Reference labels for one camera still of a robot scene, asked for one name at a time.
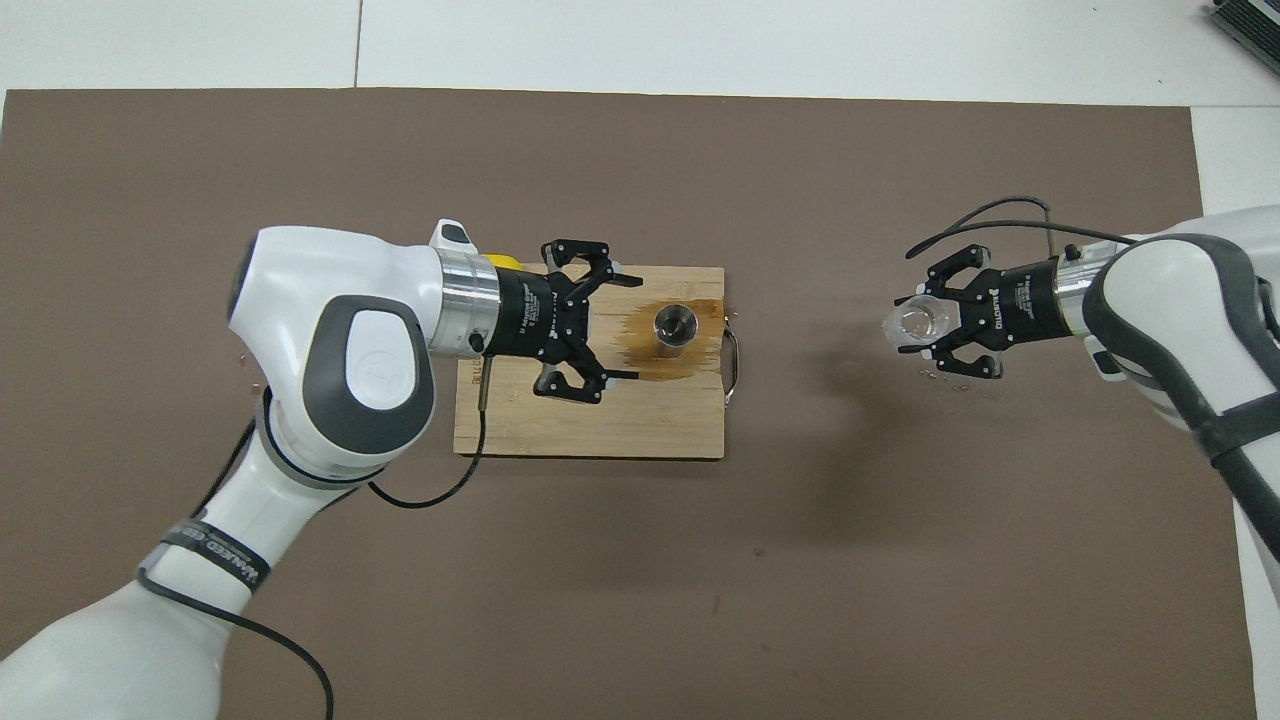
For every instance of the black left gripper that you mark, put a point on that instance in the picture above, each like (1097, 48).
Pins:
(540, 315)

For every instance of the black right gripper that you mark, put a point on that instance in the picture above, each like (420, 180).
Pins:
(1020, 305)

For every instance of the small clear glass cup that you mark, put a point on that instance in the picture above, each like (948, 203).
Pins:
(920, 322)

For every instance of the metal jigger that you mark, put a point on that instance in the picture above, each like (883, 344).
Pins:
(676, 325)

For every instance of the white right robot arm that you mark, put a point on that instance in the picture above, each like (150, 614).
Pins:
(1180, 300)

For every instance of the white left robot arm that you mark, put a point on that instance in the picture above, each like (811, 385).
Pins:
(330, 300)

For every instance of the yellow lemon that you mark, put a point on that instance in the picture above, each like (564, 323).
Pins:
(503, 261)

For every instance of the wooden cutting board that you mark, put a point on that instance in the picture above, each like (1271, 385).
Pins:
(600, 420)

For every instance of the brown table mat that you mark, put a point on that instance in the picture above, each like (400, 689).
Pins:
(700, 600)

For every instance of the grey ribbed device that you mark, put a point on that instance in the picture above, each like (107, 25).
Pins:
(1250, 25)

